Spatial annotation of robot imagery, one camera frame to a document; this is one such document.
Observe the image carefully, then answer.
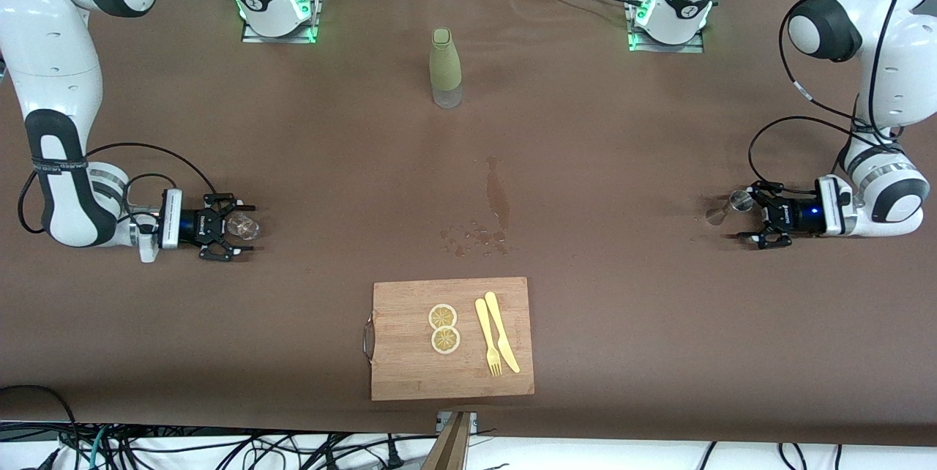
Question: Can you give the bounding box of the clear glass cup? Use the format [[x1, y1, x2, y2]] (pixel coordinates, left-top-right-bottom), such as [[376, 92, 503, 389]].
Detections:
[[227, 212, 261, 241]]

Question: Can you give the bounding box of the metal jigger measuring cup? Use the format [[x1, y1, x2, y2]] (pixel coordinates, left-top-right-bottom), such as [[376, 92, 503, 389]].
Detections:
[[705, 190, 753, 226]]

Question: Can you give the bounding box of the brown table cover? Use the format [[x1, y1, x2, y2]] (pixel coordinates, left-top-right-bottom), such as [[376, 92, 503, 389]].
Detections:
[[0, 0, 937, 447]]

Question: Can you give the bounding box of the green sleeved glass bottle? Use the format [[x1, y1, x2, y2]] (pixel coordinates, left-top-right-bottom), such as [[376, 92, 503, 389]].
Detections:
[[429, 28, 464, 109]]

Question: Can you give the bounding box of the wooden cutting board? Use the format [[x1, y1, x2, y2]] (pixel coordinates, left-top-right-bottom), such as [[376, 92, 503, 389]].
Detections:
[[362, 277, 535, 402]]

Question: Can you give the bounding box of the yellow plastic fork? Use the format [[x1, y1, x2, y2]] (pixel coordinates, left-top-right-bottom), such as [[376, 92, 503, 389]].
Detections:
[[474, 298, 504, 377]]

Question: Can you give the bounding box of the yellow plastic knife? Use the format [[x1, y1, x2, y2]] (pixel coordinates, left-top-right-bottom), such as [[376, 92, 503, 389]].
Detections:
[[484, 291, 521, 374]]

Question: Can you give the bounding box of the wooden beam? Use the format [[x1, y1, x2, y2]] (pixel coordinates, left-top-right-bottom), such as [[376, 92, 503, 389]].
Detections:
[[421, 411, 471, 470]]

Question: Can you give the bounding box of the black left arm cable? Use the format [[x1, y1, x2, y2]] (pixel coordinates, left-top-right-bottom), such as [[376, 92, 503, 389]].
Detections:
[[748, 0, 920, 197]]

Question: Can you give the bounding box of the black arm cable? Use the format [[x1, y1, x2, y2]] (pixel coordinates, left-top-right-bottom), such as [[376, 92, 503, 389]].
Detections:
[[748, 0, 920, 197], [18, 142, 220, 234]]

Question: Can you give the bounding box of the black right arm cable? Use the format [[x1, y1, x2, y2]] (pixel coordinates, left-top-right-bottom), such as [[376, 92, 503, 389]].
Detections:
[[18, 142, 220, 234]]

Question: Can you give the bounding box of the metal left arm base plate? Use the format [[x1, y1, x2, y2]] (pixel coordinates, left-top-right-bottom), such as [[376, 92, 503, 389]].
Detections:
[[627, 0, 706, 54]]

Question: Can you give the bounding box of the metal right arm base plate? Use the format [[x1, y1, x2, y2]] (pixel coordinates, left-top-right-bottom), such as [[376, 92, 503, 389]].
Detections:
[[242, 0, 321, 45]]

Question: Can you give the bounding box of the black looped floor cable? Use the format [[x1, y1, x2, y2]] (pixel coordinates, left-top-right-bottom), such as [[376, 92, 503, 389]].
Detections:
[[0, 384, 83, 470]]

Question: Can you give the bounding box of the teal floor cable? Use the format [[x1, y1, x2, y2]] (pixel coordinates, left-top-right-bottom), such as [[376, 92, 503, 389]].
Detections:
[[73, 426, 107, 470]]

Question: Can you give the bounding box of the metal clamp bracket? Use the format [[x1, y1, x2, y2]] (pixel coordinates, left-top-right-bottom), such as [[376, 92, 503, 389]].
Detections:
[[437, 411, 479, 436]]

